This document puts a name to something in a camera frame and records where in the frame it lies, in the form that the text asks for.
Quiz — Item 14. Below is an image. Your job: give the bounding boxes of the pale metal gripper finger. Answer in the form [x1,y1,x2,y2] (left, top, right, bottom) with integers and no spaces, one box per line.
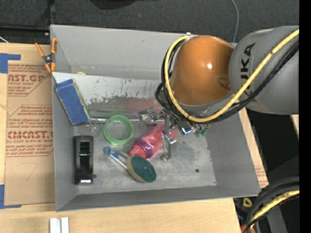
[160,134,178,162]
[138,106,159,129]

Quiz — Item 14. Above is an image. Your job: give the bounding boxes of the grey metal bin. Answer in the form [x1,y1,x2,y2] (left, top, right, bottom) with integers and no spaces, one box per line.
[49,24,262,212]

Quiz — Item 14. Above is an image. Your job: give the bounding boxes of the green and tan oval sponge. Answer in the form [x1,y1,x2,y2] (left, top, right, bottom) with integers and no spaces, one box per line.
[126,155,157,184]

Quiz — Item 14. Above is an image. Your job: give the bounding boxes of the blue and clear small tool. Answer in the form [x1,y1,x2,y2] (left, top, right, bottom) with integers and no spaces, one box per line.
[103,146,130,169]

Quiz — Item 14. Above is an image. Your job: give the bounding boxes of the clear glass cup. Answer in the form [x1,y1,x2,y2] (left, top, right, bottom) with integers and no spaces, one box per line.
[88,119,102,136]

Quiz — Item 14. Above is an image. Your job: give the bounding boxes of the blue sponge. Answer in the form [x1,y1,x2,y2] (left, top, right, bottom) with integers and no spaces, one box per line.
[54,78,90,126]

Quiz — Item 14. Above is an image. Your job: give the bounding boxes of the black tape dispenser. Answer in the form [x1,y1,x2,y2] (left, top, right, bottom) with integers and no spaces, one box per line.
[72,135,95,186]

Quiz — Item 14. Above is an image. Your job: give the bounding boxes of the brown cardboard board, red print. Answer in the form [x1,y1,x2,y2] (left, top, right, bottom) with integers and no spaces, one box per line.
[0,42,269,207]

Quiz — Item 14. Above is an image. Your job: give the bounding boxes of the green plastic ring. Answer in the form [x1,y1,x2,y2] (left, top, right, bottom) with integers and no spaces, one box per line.
[103,115,134,147]

